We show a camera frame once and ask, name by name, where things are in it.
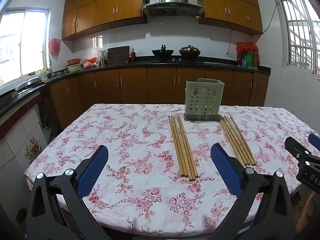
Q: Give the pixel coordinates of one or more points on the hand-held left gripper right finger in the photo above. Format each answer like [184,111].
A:
[225,170]

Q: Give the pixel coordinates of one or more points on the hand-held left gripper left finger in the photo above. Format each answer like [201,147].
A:
[92,170]

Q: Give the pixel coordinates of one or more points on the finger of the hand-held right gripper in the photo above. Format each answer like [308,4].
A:
[315,141]
[294,146]

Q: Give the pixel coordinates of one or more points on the green perforated utensil holder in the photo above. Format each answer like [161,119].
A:
[203,100]

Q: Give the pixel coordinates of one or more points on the person's right hand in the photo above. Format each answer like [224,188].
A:
[311,211]

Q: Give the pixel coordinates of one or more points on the pink floral tablecloth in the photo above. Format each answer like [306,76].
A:
[125,155]

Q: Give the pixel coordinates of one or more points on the dark sauce bottle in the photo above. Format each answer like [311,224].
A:
[239,58]

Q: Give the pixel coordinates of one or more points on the green basin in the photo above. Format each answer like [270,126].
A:
[73,68]

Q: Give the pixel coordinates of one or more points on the yellow detergent bottle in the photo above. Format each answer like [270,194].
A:
[43,76]

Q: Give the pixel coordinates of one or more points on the wooden base cabinets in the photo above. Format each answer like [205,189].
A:
[160,85]

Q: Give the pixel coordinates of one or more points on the red and white plastic bag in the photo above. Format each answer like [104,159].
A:
[90,62]

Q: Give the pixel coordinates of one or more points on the metal pan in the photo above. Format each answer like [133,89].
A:
[27,83]

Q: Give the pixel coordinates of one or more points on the black kitchen countertop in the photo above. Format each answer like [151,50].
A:
[125,66]

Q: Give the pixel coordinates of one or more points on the red basin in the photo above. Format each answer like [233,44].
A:
[74,61]

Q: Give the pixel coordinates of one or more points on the sink faucet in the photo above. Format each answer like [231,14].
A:
[50,67]

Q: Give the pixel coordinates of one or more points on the red bag over bottles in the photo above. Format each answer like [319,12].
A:
[246,47]

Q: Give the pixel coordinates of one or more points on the glass jars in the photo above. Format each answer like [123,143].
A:
[102,58]

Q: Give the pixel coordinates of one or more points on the barred window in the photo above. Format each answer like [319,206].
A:
[300,30]

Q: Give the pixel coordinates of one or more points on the dark cutting board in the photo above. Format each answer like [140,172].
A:
[118,55]

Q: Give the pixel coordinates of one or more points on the gas stove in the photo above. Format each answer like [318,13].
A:
[175,61]

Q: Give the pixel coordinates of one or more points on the red bottle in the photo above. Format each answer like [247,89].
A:
[133,56]

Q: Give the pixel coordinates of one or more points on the pot with lid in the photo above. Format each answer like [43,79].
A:
[189,50]

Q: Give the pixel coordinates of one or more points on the red hanging plastic bag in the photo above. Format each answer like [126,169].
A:
[55,48]

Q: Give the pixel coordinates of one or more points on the black wok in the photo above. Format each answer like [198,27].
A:
[162,52]

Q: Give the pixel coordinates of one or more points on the sliding window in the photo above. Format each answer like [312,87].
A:
[15,42]

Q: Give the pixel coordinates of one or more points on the steel range hood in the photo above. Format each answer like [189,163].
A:
[172,5]

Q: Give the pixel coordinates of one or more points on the wall outlet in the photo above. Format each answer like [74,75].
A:
[229,54]

